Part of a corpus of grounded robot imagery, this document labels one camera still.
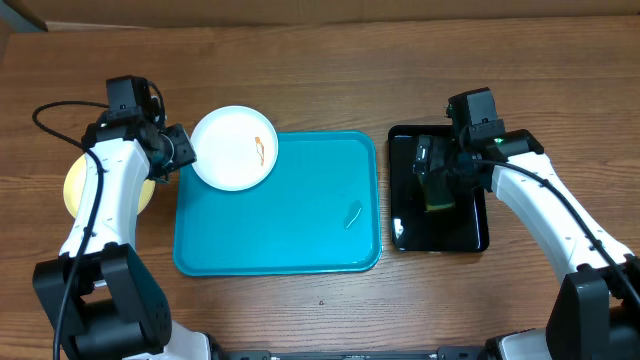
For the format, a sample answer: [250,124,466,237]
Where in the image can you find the green yellow sponge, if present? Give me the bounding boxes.
[422,173,455,212]

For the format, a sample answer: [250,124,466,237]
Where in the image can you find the white plate with orange stain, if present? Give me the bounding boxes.
[191,105,279,191]

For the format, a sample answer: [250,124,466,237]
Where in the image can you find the yellow plate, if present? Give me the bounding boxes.
[63,156,156,218]

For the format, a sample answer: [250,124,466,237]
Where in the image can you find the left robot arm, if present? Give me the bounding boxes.
[33,124,212,359]

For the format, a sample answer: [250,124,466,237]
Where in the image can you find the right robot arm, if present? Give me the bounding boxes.
[414,130,639,359]

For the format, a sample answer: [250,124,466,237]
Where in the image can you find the black water tray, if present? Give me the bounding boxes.
[388,125,490,253]

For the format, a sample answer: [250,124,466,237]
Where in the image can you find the teal plastic tray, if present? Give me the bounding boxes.
[173,131,382,277]

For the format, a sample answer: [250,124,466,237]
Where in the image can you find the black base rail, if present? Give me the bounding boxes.
[223,346,494,360]

